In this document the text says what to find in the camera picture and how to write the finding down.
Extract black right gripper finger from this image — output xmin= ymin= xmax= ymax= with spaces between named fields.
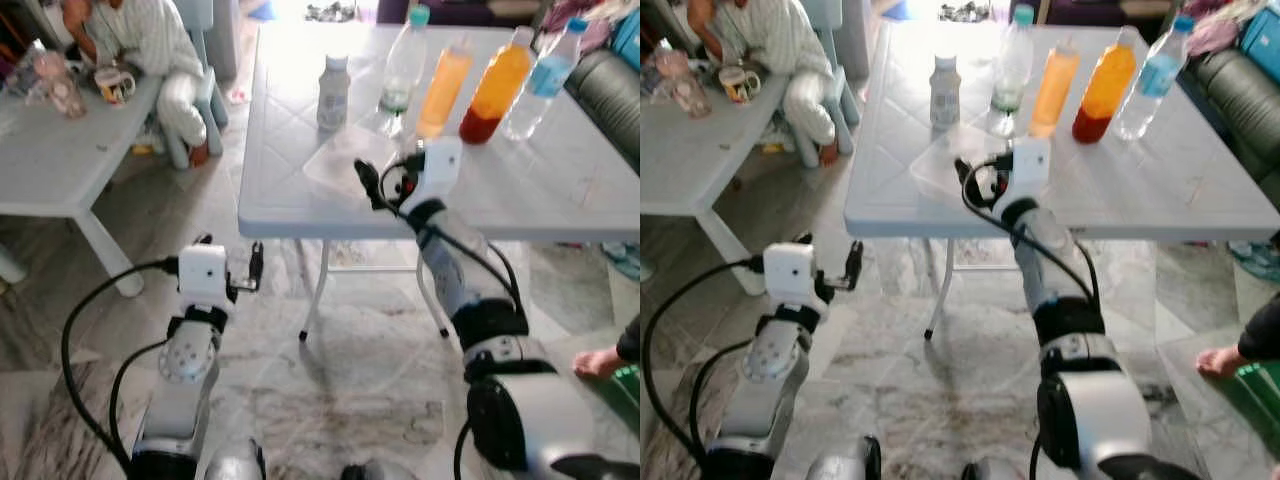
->
xmin=955 ymin=158 xmax=983 ymax=209
xmin=355 ymin=158 xmax=387 ymax=211

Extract clear plastic sheet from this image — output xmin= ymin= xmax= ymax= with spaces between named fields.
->
xmin=300 ymin=124 xmax=421 ymax=201
xmin=909 ymin=124 xmax=1013 ymax=197

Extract small white milk bottle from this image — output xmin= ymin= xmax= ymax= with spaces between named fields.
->
xmin=928 ymin=54 xmax=964 ymax=130
xmin=316 ymin=54 xmax=352 ymax=132

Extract slim orange drink bottle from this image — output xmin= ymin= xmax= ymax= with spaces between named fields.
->
xmin=415 ymin=38 xmax=475 ymax=140
xmin=1028 ymin=38 xmax=1084 ymax=140

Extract clear bottle with teal cap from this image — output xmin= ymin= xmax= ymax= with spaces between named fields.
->
xmin=379 ymin=5 xmax=432 ymax=138
xmin=989 ymin=5 xmax=1037 ymax=139

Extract wide orange red drink bottle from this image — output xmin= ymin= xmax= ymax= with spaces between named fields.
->
xmin=1071 ymin=26 xmax=1142 ymax=145
xmin=459 ymin=26 xmax=537 ymax=147

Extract large white plastic table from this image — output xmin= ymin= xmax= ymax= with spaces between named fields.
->
xmin=844 ymin=22 xmax=1280 ymax=343
xmin=237 ymin=22 xmax=641 ymax=343

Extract small white plastic table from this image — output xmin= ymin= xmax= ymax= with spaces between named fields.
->
xmin=0 ymin=68 xmax=167 ymax=299
xmin=640 ymin=72 xmax=797 ymax=297

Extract pale blue plastic chair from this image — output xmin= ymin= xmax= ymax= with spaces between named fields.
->
xmin=800 ymin=0 xmax=863 ymax=159
xmin=165 ymin=0 xmax=233 ymax=169

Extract printed ceramic mug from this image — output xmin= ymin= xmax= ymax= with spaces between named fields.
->
xmin=94 ymin=64 xmax=137 ymax=107
xmin=717 ymin=64 xmax=762 ymax=107

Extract clear bottle with blue label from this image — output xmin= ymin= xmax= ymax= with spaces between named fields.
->
xmin=1114 ymin=14 xmax=1197 ymax=142
xmin=504 ymin=16 xmax=590 ymax=142

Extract blue slippers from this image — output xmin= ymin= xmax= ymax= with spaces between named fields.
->
xmin=1224 ymin=239 xmax=1280 ymax=283
xmin=598 ymin=243 xmax=641 ymax=283

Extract clear glass jar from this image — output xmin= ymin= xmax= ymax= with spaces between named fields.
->
xmin=30 ymin=48 xmax=87 ymax=120
xmin=654 ymin=44 xmax=714 ymax=120

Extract seated person in striped clothes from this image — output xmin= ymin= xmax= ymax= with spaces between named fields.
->
xmin=60 ymin=0 xmax=217 ymax=168
xmin=685 ymin=0 xmax=857 ymax=168

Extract dark leather sofa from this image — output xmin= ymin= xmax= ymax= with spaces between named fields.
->
xmin=564 ymin=48 xmax=641 ymax=173
xmin=1180 ymin=45 xmax=1280 ymax=213

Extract right robot leg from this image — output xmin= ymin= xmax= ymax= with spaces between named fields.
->
xmin=340 ymin=460 xmax=417 ymax=480
xmin=962 ymin=456 xmax=1023 ymax=480

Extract green plastic item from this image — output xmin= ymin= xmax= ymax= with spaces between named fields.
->
xmin=1234 ymin=361 xmax=1280 ymax=433
xmin=598 ymin=364 xmax=641 ymax=433

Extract barefoot person in black trousers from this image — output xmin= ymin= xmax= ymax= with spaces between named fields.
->
xmin=1196 ymin=294 xmax=1280 ymax=380
xmin=572 ymin=314 xmax=641 ymax=380

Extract pink cloth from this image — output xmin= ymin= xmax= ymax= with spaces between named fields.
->
xmin=572 ymin=0 xmax=641 ymax=53
xmin=1184 ymin=0 xmax=1273 ymax=57

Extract teal blue bag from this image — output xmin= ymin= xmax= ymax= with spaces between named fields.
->
xmin=608 ymin=8 xmax=641 ymax=73
xmin=1238 ymin=4 xmax=1280 ymax=83

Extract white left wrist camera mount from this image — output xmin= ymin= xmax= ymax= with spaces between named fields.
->
xmin=177 ymin=244 xmax=232 ymax=307
xmin=764 ymin=242 xmax=822 ymax=307

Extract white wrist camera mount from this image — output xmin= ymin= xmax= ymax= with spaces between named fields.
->
xmin=764 ymin=242 xmax=822 ymax=307
xmin=1009 ymin=136 xmax=1052 ymax=201
xmin=417 ymin=136 xmax=465 ymax=202
xmin=177 ymin=244 xmax=232 ymax=307

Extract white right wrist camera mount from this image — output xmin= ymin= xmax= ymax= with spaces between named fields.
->
xmin=1009 ymin=136 xmax=1052 ymax=201
xmin=417 ymin=136 xmax=465 ymax=202

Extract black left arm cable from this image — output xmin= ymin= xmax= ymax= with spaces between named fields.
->
xmin=689 ymin=338 xmax=761 ymax=453
xmin=108 ymin=338 xmax=169 ymax=451
xmin=640 ymin=256 xmax=769 ymax=473
xmin=60 ymin=258 xmax=181 ymax=473

